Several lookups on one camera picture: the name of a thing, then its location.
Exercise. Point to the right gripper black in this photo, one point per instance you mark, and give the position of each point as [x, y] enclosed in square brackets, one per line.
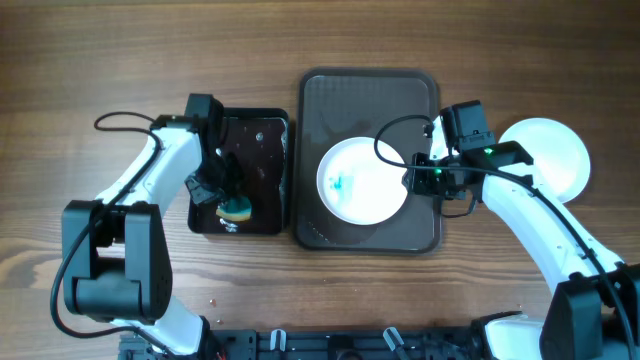
[421, 185]

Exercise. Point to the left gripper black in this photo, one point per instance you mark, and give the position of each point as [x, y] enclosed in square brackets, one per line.
[237, 176]

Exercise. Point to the green yellow sponge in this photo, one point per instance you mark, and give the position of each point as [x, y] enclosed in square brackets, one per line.
[235, 209]

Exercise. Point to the white plate top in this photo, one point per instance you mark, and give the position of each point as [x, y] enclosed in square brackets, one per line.
[359, 181]

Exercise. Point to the white plate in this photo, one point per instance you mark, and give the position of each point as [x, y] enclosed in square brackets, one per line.
[359, 181]
[559, 154]

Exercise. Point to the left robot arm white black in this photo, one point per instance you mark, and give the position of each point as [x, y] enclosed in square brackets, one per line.
[116, 273]

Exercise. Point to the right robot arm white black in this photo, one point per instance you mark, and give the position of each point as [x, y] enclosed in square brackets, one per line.
[594, 311]

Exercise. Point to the black water basin tray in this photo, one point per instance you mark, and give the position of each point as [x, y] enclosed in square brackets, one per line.
[259, 139]

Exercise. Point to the large brown serving tray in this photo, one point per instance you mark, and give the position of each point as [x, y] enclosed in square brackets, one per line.
[336, 104]

